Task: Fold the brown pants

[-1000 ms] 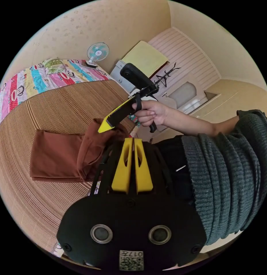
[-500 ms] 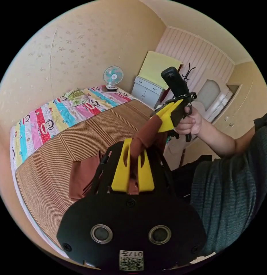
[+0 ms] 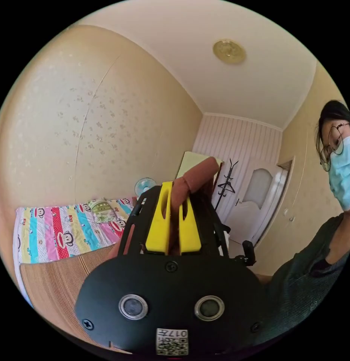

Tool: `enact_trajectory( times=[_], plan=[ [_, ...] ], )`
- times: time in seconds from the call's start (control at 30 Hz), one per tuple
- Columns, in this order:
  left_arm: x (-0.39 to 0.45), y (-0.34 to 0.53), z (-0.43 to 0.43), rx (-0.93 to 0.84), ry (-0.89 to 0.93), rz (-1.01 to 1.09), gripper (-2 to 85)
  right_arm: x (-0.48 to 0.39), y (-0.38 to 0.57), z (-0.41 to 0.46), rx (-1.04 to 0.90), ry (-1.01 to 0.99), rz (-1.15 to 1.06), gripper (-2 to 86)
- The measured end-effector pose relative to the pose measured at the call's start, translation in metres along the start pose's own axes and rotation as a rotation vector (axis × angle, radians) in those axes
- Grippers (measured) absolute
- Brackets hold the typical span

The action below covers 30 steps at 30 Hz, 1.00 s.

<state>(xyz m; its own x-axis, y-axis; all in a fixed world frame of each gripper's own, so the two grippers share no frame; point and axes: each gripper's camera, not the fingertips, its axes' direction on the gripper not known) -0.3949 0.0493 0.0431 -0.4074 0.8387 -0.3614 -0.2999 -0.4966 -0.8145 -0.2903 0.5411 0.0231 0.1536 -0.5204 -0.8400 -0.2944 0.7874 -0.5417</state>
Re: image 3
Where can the standing fan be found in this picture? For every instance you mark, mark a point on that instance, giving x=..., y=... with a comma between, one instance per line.
x=143, y=186

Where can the round golden ceiling lamp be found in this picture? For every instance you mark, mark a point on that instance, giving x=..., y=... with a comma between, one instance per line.
x=229, y=51

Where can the green floral pillow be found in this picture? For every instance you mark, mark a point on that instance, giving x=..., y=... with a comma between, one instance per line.
x=103, y=210

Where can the black coat rack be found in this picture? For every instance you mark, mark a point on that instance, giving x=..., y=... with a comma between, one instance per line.
x=227, y=187

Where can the brown pants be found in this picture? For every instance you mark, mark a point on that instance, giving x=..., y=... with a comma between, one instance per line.
x=196, y=176

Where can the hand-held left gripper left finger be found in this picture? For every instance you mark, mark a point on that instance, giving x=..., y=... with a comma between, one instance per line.
x=158, y=225

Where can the person's body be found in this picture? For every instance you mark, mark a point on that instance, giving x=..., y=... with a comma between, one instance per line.
x=304, y=285

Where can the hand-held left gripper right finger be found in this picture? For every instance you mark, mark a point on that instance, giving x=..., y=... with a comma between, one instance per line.
x=191, y=237

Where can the bed with colourful cartoon sheet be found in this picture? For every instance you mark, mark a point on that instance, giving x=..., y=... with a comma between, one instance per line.
x=50, y=234

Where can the white door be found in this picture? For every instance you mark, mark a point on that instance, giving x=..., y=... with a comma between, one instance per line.
x=256, y=210

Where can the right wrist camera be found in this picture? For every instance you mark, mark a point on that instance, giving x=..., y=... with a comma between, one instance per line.
x=249, y=249

